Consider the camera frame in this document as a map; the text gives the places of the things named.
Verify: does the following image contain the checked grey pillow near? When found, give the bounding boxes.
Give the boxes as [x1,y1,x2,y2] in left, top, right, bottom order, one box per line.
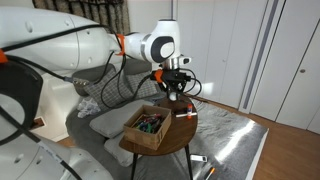
[84,68,133,111]

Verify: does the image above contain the white marker on table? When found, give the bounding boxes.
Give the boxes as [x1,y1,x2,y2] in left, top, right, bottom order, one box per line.
[175,112,198,118]

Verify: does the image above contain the orange white pen on bed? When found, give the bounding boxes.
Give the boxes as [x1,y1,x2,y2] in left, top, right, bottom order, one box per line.
[204,167,215,180]

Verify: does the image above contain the shaggy brown wall hanging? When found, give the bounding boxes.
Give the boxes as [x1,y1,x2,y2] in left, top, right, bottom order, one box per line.
[32,0,130,34]

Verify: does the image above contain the light grey long pillow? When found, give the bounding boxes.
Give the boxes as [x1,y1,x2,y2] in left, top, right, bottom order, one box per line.
[104,133,133,167]
[90,100,151,138]

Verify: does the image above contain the dark wooden side table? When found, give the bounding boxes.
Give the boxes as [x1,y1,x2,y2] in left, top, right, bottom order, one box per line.
[119,97,198,180]

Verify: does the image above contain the wooden nightstand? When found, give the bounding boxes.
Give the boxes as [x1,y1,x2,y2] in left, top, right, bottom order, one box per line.
[30,117,45,130]

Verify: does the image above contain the checked grey pillow far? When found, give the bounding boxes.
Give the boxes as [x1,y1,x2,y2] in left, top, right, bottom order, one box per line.
[126,72,158,99]

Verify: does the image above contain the grey upholstered headboard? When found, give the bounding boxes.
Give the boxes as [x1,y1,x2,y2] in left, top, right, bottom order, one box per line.
[72,59,152,96]

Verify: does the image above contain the white wardrobe doors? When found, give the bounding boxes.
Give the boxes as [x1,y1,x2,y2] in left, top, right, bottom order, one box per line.
[171,0,320,133]

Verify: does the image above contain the blue crumpled cloth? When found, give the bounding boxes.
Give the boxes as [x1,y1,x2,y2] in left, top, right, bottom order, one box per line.
[77,97,101,118]

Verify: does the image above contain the light grey long pillow right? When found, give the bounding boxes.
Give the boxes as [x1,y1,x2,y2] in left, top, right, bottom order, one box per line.
[104,133,133,167]

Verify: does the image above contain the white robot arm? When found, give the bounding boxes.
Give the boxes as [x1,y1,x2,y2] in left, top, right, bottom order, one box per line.
[0,6,190,180]

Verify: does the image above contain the colourful markers in box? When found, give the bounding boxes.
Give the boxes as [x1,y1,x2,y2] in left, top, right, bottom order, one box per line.
[132,114,164,134]

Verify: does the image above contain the white remote on bed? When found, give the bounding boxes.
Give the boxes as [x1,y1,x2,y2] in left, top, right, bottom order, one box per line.
[190,155,207,162]

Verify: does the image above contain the brown cardboard box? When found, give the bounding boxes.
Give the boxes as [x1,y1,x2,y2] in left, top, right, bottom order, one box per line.
[123,105,171,150]

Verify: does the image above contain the light grey long pillow left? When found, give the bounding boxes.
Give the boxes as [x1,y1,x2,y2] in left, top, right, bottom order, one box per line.
[90,100,151,138]

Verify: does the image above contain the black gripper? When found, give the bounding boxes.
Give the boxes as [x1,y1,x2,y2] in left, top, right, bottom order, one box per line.
[162,70,191,100]

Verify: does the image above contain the checked grey pillow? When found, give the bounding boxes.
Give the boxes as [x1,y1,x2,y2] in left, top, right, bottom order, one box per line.
[126,72,158,99]
[84,68,133,111]

